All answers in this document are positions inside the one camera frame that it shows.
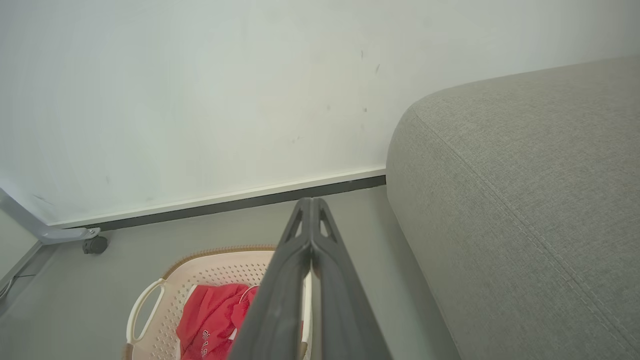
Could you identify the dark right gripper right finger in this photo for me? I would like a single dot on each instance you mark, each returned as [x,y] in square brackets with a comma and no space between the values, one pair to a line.
[340,310]

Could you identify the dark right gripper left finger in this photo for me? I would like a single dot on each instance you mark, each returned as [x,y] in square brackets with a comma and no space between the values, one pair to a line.
[280,310]

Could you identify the white perforated laundry basket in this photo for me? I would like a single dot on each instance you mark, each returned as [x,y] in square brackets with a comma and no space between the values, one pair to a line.
[210,267]

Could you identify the red jersey with white print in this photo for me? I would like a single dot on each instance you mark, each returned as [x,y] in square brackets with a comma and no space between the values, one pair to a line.
[210,320]

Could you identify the white and black baseboard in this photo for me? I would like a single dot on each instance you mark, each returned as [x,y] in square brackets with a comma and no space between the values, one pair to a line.
[225,202]

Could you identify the black caster wheel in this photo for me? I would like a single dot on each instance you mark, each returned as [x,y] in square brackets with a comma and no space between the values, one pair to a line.
[96,245]

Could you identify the grey fabric sofa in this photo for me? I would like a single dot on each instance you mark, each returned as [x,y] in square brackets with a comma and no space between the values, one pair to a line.
[525,200]

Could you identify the grey metal frame leg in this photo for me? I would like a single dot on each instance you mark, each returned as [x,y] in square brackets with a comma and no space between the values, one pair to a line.
[50,234]

